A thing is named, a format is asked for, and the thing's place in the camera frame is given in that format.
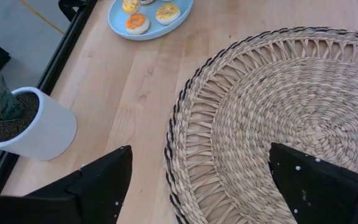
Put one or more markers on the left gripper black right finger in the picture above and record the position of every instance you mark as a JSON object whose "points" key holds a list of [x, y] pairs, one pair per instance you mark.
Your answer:
{"points": [[322, 193]]}

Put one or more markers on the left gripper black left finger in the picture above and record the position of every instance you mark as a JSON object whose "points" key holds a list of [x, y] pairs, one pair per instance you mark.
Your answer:
{"points": [[89, 196]]}

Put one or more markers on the small orange frosted donut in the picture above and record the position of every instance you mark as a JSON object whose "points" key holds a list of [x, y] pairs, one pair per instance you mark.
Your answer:
{"points": [[137, 23]]}

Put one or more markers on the small yellow sprinkled donut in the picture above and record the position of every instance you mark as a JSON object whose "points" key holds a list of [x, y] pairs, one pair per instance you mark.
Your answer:
{"points": [[131, 6]]}

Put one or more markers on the small yellow frosted donut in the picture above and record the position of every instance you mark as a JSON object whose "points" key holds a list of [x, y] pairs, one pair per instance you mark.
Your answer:
{"points": [[167, 13]]}

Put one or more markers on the snake plant in white pot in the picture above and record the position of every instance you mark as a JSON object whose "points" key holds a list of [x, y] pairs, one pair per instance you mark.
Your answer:
{"points": [[42, 130]]}

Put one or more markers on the round woven straw placemat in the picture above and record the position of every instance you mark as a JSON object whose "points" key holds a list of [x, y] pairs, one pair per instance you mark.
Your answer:
{"points": [[275, 109]]}

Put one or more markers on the light blue plate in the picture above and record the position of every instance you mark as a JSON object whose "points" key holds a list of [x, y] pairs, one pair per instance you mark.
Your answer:
{"points": [[154, 31]]}

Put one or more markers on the black aluminium table frame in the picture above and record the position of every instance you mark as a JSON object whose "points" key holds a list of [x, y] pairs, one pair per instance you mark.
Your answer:
{"points": [[61, 53]]}

